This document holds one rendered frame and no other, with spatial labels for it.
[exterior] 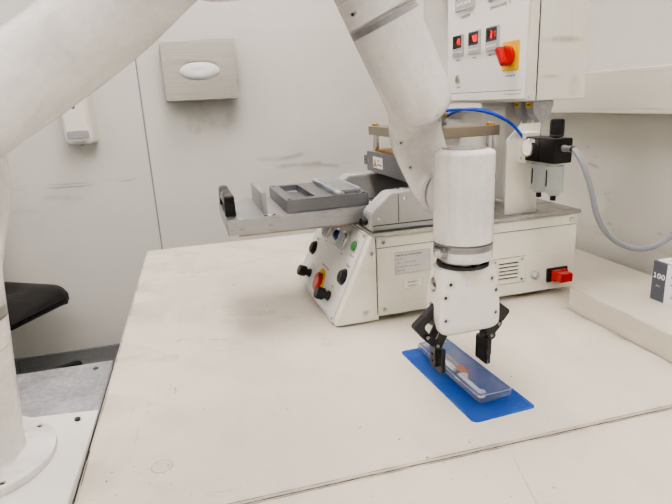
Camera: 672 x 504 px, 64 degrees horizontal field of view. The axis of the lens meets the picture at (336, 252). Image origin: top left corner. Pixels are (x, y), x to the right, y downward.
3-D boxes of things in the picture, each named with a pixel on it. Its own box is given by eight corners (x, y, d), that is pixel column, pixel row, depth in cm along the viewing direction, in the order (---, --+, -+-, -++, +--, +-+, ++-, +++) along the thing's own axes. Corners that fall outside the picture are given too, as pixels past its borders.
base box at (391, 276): (487, 251, 147) (489, 189, 143) (583, 295, 113) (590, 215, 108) (298, 277, 134) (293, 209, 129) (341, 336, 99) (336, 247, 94)
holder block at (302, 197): (340, 190, 124) (339, 179, 123) (369, 204, 105) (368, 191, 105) (269, 197, 120) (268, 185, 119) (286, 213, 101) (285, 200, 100)
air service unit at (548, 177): (529, 191, 109) (533, 117, 105) (579, 203, 96) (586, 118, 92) (507, 194, 108) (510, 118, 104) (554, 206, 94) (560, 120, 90)
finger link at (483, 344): (487, 324, 80) (486, 365, 82) (505, 321, 81) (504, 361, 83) (475, 317, 83) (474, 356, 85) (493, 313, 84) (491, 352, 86)
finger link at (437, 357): (426, 336, 77) (426, 378, 79) (446, 332, 78) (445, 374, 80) (416, 328, 80) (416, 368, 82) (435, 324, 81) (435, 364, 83)
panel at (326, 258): (299, 277, 132) (326, 207, 129) (332, 323, 104) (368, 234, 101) (292, 275, 131) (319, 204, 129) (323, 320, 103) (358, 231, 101)
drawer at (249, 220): (346, 205, 126) (345, 172, 124) (379, 223, 106) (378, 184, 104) (220, 218, 119) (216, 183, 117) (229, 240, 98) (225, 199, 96)
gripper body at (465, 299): (444, 266, 72) (443, 341, 75) (508, 256, 75) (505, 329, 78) (418, 252, 79) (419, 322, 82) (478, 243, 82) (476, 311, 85)
